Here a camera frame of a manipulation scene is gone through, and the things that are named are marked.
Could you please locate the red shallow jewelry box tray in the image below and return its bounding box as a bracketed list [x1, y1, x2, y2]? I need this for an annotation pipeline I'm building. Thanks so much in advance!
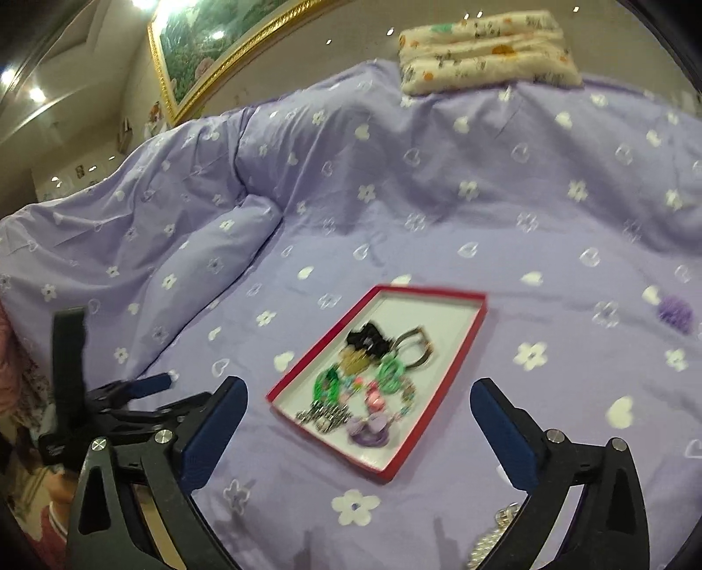
[266, 285, 488, 481]

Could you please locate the purple floral pillow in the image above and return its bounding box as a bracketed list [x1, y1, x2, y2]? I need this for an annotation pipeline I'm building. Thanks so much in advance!
[81, 192, 285, 379]

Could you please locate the purple flower hair clip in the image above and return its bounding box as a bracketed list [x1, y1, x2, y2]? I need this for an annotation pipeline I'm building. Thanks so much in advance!
[345, 412, 391, 448]

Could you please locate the gold hair comb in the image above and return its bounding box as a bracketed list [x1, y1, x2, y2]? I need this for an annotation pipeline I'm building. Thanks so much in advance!
[339, 347, 374, 378]

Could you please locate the dark metal bangle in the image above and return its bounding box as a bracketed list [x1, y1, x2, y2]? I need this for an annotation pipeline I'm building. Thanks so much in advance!
[391, 325, 434, 369]

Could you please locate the black hair scrunchie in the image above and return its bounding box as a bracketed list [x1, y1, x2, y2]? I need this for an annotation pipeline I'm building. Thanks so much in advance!
[346, 321, 393, 360]

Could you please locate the purple floral duvet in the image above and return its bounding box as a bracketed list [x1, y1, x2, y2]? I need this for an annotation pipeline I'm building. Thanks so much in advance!
[1, 61, 701, 569]

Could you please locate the gold framed landscape painting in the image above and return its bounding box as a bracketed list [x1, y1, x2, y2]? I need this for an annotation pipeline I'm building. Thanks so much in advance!
[147, 0, 340, 126]

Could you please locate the folded cream patterned blanket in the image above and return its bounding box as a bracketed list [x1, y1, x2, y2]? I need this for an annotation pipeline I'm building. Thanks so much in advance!
[398, 10, 583, 96]

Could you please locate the white pearl necklace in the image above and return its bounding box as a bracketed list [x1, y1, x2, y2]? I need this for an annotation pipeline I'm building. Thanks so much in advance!
[465, 501, 523, 570]

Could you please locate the purple flower hair tie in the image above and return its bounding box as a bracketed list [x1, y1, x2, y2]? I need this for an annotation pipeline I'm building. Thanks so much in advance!
[655, 294, 698, 335]

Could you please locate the silver rhinestone bracelet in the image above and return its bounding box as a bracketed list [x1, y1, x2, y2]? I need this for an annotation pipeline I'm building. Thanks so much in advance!
[294, 400, 352, 435]

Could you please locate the green beaded bracelet left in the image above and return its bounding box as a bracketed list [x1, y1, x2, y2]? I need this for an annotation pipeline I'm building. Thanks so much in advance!
[312, 364, 344, 405]

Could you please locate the green beaded bracelet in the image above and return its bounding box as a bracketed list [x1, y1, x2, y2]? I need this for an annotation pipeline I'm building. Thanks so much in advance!
[312, 364, 344, 405]
[376, 354, 411, 395]

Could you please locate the green beaded bracelet right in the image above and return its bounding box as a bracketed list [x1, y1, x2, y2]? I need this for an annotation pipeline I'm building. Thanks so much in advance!
[376, 354, 411, 395]

